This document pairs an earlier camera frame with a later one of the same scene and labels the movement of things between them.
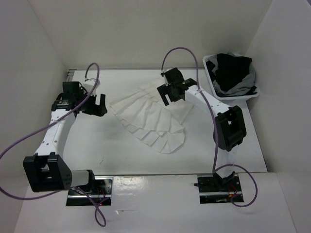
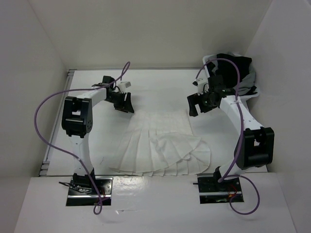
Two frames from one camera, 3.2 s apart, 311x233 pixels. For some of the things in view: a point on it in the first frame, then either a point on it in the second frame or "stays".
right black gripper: [164, 90] to [193, 99]
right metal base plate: [214, 190] stays
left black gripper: [99, 110] to [125, 106]
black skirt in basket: [231, 71] stays
